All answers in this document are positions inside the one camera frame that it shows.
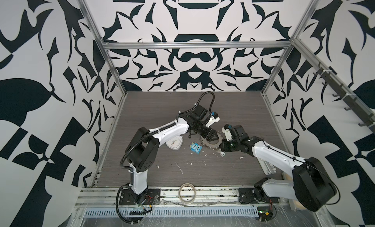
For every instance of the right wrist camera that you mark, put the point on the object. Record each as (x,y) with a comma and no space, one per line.
(227,131)

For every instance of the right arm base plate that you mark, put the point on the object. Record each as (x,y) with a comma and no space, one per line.
(255,196)

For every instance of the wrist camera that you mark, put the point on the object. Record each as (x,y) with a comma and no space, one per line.
(227,131)
(214,117)

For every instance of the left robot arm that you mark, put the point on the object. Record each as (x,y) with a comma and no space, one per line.
(141,152)

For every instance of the white door latch plate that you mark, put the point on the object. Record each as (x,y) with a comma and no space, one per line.
(268,168)

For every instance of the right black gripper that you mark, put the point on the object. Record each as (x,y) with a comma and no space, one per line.
(224,147)

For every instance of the clear tape roll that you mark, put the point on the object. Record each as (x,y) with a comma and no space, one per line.
(187,193)

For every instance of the white square clock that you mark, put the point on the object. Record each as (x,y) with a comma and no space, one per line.
(175,143)

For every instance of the white cable duct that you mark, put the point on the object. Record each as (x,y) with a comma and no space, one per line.
(207,211)

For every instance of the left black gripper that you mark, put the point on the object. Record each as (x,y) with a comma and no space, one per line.
(210,135)

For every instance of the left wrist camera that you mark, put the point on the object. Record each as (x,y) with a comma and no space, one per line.
(214,117)

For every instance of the blue owl eraser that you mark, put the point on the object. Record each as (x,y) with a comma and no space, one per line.
(196,148)

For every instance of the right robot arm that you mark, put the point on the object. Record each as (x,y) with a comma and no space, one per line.
(310,184)

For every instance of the black wall hook rack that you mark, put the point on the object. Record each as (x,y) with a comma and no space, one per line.
(344,93)

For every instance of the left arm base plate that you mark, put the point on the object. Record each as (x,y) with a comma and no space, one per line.
(147,197)

